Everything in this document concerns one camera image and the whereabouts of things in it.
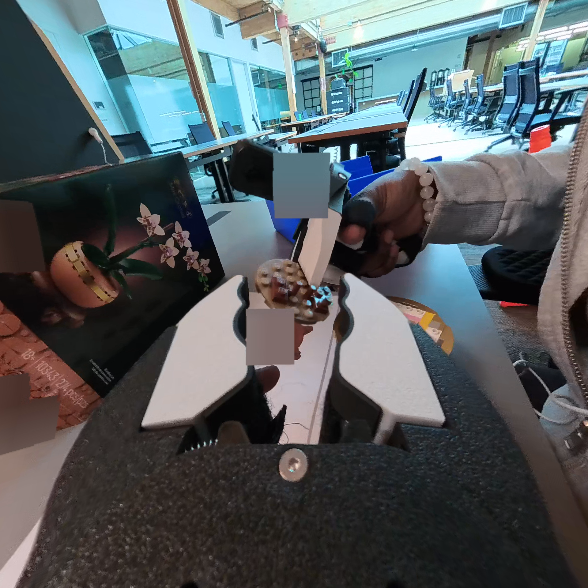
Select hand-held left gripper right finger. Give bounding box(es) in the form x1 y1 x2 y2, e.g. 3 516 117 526
328 273 447 446

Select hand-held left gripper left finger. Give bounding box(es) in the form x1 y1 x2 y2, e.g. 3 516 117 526
141 276 256 432

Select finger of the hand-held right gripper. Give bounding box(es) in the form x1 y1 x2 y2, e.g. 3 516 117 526
292 210 344 287

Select tan round plate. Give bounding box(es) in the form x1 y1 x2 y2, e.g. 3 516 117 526
255 258 334 325

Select brick pot model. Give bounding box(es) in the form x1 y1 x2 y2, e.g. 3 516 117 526
388 295 455 356

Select blue plastic bin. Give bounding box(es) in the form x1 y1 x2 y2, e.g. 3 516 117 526
267 154 443 244

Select person's right hand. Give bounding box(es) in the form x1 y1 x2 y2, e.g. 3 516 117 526
337 166 432 278

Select background office desks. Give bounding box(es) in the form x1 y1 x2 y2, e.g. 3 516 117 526
111 100 410 205

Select white instruction booklet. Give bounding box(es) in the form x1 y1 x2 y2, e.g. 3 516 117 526
0 308 339 588

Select green potted plant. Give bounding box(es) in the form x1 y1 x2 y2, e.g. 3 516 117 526
335 51 359 85

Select black flower print box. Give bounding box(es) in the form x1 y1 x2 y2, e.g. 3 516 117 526
0 151 227 432

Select black mesh chair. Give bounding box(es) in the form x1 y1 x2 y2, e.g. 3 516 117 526
481 242 557 307

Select white gooseneck microphone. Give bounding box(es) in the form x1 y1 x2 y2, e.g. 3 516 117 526
88 128 113 166

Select black panel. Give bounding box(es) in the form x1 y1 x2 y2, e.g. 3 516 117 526
0 0 125 184

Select row of black office chairs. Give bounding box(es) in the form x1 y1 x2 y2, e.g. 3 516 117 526
421 57 588 153

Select white bead bracelet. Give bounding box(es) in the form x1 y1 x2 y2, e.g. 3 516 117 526
403 157 439 232

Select white earphone cable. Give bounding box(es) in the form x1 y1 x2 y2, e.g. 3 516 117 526
513 357 588 437

